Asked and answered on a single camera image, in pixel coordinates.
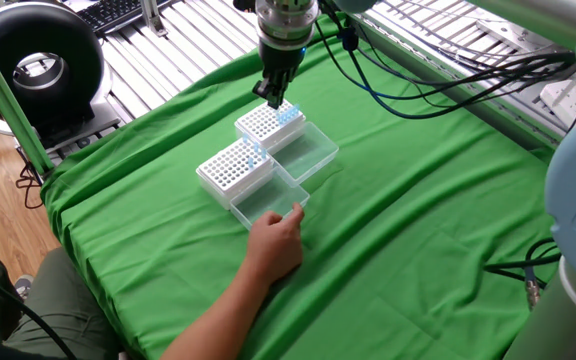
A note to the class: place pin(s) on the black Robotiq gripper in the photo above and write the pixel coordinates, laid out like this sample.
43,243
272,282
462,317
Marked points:
283,60

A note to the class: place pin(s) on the white pipette tip rack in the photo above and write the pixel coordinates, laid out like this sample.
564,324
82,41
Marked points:
263,125
218,180

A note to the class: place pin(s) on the clear plastic rack lid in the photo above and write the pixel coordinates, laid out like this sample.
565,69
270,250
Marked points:
268,200
308,150

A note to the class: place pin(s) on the person's bare forearm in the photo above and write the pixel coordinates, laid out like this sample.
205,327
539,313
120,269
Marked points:
218,325

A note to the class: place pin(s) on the person's hand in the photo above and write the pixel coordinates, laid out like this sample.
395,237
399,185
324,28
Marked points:
275,245

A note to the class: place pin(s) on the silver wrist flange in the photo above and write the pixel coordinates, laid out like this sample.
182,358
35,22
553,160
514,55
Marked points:
285,20

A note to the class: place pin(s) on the grey device stand base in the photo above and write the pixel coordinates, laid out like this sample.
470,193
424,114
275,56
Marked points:
103,120

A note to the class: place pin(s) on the green table cloth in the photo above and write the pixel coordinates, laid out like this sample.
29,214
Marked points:
368,240

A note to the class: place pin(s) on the black computer keyboard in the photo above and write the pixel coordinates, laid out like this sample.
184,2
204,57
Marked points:
108,12

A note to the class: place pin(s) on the white power strip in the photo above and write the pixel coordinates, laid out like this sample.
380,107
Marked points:
565,100

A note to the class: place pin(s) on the grey trouser leg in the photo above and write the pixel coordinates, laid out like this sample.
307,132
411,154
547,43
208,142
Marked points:
68,310

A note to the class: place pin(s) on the grey sneaker shoe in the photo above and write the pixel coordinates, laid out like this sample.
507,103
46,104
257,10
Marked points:
24,286

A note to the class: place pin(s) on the small metal bracket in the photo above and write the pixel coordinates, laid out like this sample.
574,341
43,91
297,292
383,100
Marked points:
152,20

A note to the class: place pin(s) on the grey aluminium frame rail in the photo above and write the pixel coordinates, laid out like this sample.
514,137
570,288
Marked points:
468,107

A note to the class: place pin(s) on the green tinted aluminium post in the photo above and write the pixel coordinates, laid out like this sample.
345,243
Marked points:
5,95

